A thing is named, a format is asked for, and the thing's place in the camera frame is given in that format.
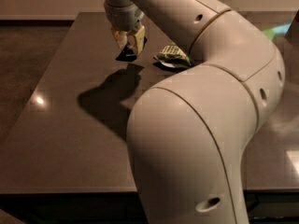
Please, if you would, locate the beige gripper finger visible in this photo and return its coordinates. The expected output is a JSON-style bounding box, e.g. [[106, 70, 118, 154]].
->
[[111, 28, 128, 49], [127, 25, 145, 55]]

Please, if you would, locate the black rxbar chocolate bar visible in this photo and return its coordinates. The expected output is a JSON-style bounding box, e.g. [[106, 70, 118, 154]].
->
[[116, 42, 137, 63]]

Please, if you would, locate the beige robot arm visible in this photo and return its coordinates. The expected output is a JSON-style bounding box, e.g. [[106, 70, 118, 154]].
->
[[105, 0, 285, 224]]

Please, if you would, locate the green jalapeno chip bag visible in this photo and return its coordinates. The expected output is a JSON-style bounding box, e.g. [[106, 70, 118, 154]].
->
[[154, 42, 193, 68]]

